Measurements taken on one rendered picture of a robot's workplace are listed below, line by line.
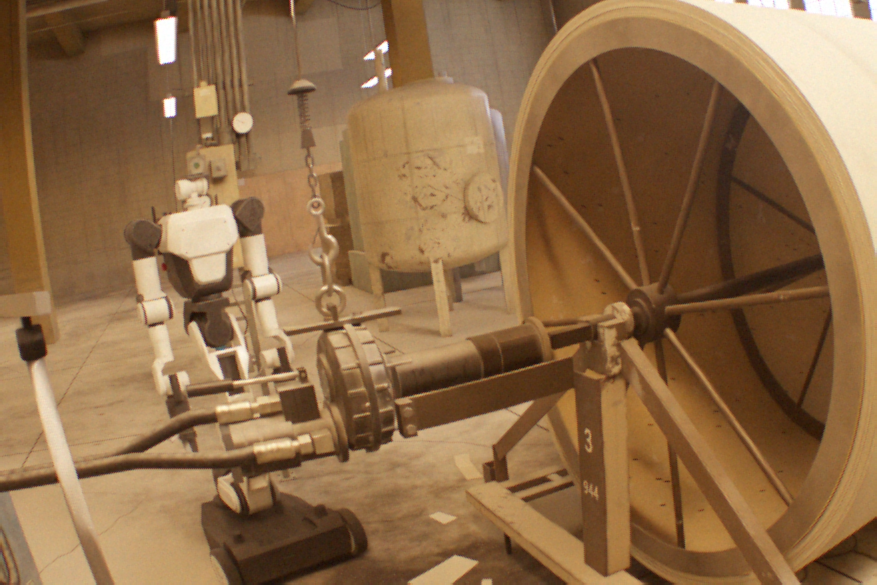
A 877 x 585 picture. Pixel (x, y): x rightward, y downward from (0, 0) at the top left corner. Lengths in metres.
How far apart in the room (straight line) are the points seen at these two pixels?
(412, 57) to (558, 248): 8.29
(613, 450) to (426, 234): 4.51
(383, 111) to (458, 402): 4.84
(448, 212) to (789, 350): 3.73
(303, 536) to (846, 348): 1.94
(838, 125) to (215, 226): 1.98
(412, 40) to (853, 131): 9.71
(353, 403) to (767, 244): 2.34
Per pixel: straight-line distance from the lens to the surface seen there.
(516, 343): 1.72
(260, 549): 2.59
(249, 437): 1.59
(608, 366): 1.84
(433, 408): 1.62
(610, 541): 2.05
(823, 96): 1.48
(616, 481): 1.97
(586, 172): 2.65
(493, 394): 1.67
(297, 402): 1.60
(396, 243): 6.33
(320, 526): 2.67
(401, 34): 10.82
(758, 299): 1.62
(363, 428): 1.55
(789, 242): 3.55
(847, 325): 1.43
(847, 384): 1.47
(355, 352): 1.54
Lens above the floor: 1.35
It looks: 7 degrees down
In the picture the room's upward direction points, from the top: 8 degrees counter-clockwise
